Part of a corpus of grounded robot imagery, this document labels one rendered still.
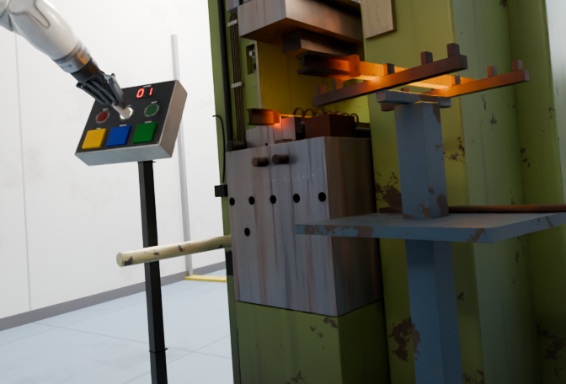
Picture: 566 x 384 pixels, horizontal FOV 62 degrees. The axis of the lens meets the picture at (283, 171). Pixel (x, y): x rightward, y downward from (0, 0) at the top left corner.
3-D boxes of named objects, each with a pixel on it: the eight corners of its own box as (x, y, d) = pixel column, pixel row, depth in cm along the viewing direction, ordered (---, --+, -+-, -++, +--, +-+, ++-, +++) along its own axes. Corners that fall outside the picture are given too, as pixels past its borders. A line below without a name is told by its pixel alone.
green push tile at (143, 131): (150, 140, 152) (156, 121, 155) (131, 142, 154) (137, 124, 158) (153, 143, 153) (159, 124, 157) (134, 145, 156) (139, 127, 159)
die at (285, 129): (296, 143, 131) (293, 113, 132) (247, 151, 145) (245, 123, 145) (376, 146, 162) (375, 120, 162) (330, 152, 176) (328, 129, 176)
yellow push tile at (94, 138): (99, 146, 158) (105, 127, 162) (81, 148, 160) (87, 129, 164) (102, 149, 159) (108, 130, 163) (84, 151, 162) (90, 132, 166)
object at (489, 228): (492, 242, 63) (490, 227, 63) (295, 234, 94) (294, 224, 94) (577, 221, 82) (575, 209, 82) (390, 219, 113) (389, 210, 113)
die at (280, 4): (286, 17, 132) (284, -16, 133) (238, 36, 146) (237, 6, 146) (369, 43, 163) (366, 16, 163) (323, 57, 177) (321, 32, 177)
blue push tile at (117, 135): (124, 143, 155) (130, 125, 158) (105, 145, 157) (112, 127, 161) (127, 146, 156) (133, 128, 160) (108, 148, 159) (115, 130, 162)
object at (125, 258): (124, 269, 136) (123, 251, 136) (114, 268, 140) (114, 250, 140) (238, 248, 168) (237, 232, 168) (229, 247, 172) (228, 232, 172)
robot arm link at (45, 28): (88, 39, 122) (65, 24, 129) (45, -11, 109) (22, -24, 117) (56, 67, 120) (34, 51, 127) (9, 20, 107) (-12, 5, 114)
